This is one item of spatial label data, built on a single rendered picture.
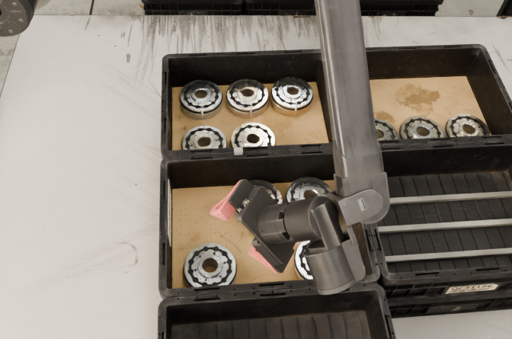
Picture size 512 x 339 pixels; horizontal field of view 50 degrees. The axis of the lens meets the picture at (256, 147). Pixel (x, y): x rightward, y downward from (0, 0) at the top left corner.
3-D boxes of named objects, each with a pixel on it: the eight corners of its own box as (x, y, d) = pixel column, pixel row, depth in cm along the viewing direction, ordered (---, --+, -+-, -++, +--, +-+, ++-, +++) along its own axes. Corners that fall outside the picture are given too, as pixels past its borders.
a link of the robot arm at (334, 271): (360, 178, 79) (377, 185, 70) (388, 251, 79) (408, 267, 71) (283, 209, 78) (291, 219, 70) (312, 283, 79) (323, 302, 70)
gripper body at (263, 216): (253, 187, 81) (286, 179, 76) (293, 231, 85) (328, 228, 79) (232, 219, 78) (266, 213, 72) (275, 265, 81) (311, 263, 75)
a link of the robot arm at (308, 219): (334, 188, 73) (308, 204, 69) (353, 235, 73) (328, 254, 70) (299, 195, 78) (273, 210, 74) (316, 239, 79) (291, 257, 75)
